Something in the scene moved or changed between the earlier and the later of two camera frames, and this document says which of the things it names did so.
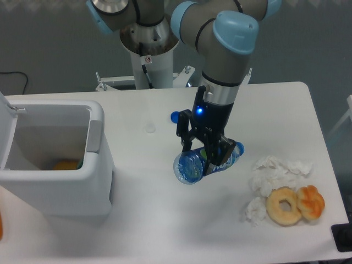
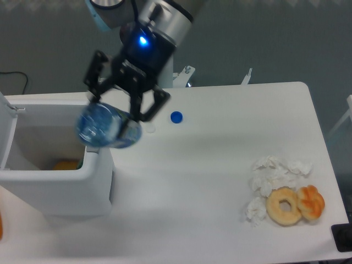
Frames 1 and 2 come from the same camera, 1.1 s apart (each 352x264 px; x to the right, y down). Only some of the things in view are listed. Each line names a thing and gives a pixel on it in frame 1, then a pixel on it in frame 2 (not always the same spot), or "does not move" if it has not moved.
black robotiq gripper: (209, 117) to (147, 51)
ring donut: (284, 218) does not move
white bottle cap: (150, 128) does not move
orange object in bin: (66, 165) does not move
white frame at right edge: (349, 102) does not move
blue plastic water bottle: (190, 166) to (106, 125)
